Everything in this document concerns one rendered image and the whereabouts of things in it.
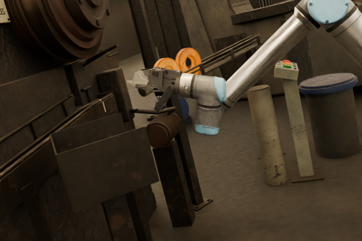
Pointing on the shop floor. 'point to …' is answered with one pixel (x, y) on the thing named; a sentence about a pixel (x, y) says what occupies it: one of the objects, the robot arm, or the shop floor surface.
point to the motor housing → (171, 168)
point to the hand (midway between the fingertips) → (129, 83)
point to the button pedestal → (297, 126)
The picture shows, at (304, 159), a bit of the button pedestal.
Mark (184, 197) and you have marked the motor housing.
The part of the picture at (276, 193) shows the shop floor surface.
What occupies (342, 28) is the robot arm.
